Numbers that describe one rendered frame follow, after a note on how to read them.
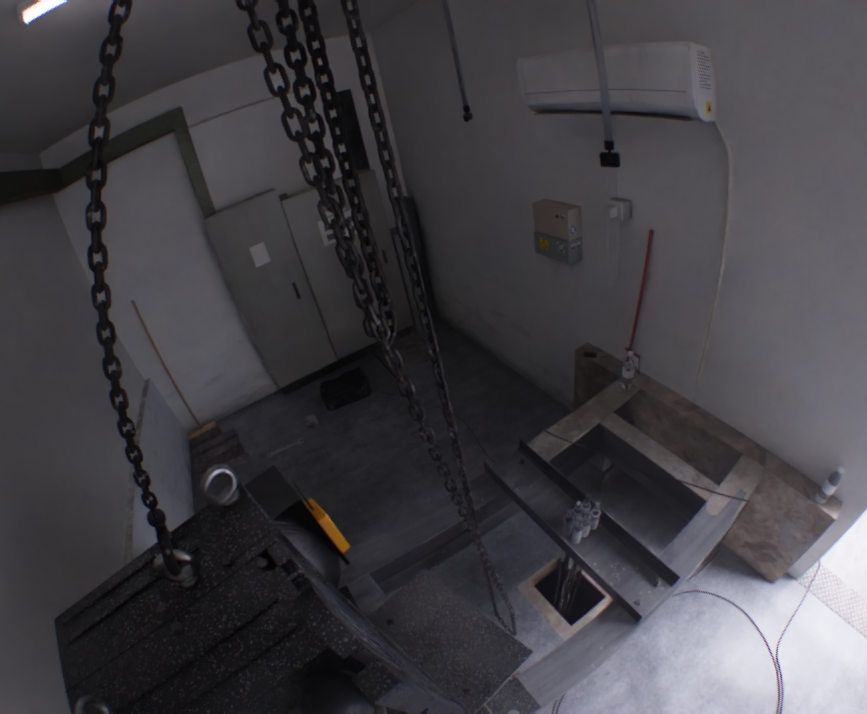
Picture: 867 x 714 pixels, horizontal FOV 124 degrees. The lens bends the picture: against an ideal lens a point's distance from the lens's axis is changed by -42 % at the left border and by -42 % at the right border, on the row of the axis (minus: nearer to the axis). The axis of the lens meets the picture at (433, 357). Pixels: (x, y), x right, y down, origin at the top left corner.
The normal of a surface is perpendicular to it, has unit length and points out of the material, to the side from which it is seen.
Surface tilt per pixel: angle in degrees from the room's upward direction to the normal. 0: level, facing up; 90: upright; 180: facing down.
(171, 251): 90
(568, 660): 0
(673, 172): 90
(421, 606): 0
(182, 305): 90
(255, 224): 90
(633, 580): 0
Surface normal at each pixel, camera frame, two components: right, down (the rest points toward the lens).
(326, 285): 0.50, 0.42
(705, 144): -0.85, 0.43
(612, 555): -0.19, -0.80
